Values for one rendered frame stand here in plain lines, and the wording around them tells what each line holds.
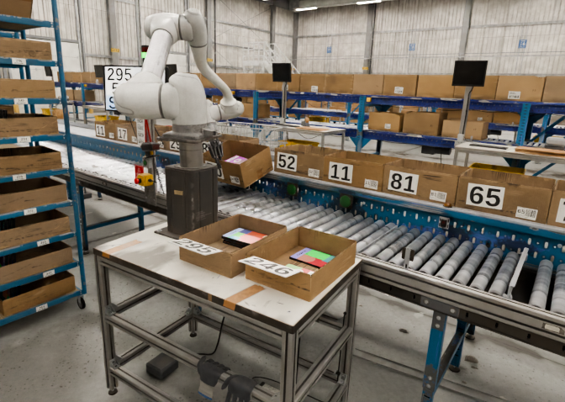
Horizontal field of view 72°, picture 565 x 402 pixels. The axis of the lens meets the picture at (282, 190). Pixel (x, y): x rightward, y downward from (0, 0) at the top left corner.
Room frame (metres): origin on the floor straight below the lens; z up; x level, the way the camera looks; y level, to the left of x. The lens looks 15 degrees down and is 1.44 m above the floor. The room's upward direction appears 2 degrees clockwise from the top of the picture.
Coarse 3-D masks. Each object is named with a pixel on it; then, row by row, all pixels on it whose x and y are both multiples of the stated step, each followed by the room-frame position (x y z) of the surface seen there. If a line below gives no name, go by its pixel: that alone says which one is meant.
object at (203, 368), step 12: (204, 360) 1.24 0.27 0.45; (204, 372) 1.20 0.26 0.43; (216, 372) 1.18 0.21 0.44; (204, 384) 1.20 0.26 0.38; (228, 384) 1.15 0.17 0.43; (240, 384) 1.12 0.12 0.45; (252, 384) 1.12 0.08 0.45; (204, 396) 1.19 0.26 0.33; (228, 396) 1.13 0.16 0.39; (240, 396) 1.11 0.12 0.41
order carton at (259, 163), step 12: (228, 144) 2.79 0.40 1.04; (240, 144) 2.73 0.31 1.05; (252, 144) 2.66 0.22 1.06; (204, 156) 2.55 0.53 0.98; (228, 156) 2.79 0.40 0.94; (252, 156) 2.43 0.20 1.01; (264, 156) 2.52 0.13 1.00; (228, 168) 2.43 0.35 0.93; (240, 168) 2.35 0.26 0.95; (252, 168) 2.43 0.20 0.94; (264, 168) 2.52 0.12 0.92; (228, 180) 2.47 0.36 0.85; (240, 180) 2.39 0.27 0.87; (252, 180) 2.44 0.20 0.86
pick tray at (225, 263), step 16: (224, 224) 1.69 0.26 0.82; (240, 224) 1.77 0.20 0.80; (256, 224) 1.72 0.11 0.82; (272, 224) 1.67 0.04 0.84; (192, 240) 1.52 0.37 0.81; (208, 240) 1.60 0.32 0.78; (192, 256) 1.42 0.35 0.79; (208, 256) 1.37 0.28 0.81; (224, 256) 1.32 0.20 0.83; (240, 256) 1.35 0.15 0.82; (224, 272) 1.33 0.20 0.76; (240, 272) 1.36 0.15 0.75
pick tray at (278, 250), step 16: (272, 240) 1.46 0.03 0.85; (288, 240) 1.56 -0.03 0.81; (304, 240) 1.61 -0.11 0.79; (320, 240) 1.57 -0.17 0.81; (336, 240) 1.53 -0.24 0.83; (352, 240) 1.49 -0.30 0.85; (256, 256) 1.37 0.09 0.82; (272, 256) 1.46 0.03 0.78; (288, 256) 1.51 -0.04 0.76; (336, 256) 1.32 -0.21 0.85; (352, 256) 1.45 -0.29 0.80; (256, 272) 1.29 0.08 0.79; (304, 272) 1.18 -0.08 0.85; (320, 272) 1.22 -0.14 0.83; (336, 272) 1.33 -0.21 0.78; (288, 288) 1.21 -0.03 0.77; (304, 288) 1.18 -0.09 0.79; (320, 288) 1.23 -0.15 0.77
